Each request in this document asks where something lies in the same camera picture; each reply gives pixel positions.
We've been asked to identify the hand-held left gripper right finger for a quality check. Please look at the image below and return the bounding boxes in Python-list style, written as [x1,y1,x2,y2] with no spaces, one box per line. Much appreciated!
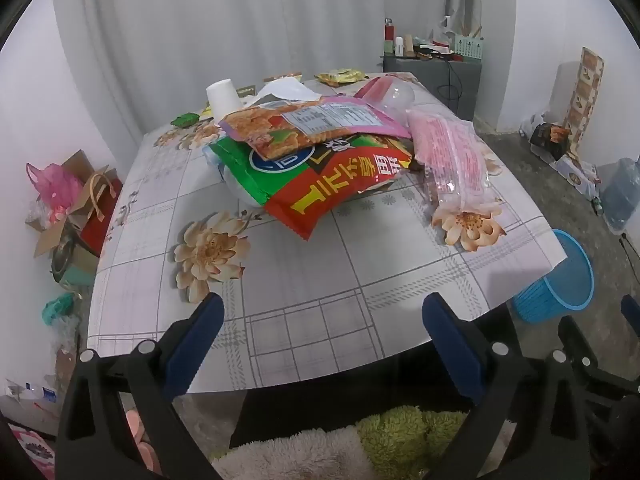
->
[421,291,593,480]

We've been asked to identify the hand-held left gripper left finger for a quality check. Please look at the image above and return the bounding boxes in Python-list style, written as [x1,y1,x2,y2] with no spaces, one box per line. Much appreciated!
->
[55,291,226,480]

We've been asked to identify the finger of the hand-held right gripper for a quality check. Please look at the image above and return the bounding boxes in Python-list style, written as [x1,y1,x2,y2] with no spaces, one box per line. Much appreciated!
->
[620,294,640,336]
[557,314,640,398]

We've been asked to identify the blue plastic trash bin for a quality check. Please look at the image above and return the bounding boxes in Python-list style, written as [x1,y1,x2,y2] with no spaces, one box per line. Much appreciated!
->
[512,229,596,324]

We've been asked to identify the translucent white plastic bag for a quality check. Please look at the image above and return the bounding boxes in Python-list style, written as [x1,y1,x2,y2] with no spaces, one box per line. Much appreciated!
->
[202,145,262,208]

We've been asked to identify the pink transparent packet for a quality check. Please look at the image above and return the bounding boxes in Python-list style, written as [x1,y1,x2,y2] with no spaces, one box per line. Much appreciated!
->
[406,108,502,213]

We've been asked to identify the red and green snack bag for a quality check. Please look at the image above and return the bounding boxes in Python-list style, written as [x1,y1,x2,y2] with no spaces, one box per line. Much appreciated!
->
[209,132,418,242]

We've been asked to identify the orange and pink snack bag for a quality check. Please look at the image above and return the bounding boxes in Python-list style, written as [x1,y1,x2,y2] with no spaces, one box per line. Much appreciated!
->
[218,96,412,162]

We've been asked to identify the white paper cup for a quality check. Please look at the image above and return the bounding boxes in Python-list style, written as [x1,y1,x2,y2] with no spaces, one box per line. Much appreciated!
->
[206,78,243,120]

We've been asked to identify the clear plastic dome cup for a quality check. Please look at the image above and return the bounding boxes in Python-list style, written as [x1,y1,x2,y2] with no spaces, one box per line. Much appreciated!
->
[371,82,417,123]

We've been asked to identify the pink slippers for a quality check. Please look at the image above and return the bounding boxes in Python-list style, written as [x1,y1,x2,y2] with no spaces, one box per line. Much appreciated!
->
[125,408,157,471]

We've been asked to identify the green fuzzy cushion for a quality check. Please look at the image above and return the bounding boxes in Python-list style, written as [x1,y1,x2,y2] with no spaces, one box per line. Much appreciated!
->
[356,406,471,480]

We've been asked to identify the blue water jug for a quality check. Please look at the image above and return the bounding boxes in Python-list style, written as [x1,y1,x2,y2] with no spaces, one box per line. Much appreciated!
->
[599,157,640,235]

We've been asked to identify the teal plastic bag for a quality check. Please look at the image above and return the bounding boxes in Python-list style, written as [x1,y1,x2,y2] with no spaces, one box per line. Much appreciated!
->
[41,294,76,324]

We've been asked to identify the white fuzzy cushion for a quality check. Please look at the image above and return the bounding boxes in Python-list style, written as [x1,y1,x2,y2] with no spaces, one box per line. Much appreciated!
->
[212,426,376,480]

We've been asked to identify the white printed box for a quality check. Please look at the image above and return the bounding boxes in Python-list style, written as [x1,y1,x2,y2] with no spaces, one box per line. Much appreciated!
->
[554,154,601,201]

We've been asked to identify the black round pot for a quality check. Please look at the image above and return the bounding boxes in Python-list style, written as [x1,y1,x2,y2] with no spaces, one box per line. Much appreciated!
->
[51,240,77,283]

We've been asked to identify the brown cardboard box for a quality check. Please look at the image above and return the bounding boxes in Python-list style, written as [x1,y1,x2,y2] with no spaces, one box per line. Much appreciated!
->
[25,150,108,259]

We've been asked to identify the dark snack bag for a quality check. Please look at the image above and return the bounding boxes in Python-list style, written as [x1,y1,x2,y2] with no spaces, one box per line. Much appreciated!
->
[530,122,572,161]

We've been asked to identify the pink patterned cloth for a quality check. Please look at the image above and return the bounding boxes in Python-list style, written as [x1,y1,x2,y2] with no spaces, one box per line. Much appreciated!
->
[9,424,56,480]

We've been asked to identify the pink plastic bag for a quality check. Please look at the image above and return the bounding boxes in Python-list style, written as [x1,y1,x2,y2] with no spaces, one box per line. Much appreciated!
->
[26,162,83,213]

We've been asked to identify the grey cabinet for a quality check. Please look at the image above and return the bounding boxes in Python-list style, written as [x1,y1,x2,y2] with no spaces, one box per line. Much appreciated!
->
[382,52,483,122]

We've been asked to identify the yellow snack packet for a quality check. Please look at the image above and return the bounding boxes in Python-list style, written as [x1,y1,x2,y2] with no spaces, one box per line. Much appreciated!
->
[315,68,366,86]

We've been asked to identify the pale green box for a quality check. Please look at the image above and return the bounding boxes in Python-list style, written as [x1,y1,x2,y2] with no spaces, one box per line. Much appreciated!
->
[451,34,484,64]

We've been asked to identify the grey curtain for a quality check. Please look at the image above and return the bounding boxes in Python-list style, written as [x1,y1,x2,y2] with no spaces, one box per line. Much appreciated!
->
[52,0,516,133]

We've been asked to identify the black cable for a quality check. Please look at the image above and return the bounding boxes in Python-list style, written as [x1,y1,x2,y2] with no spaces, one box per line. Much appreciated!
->
[437,57,463,111]

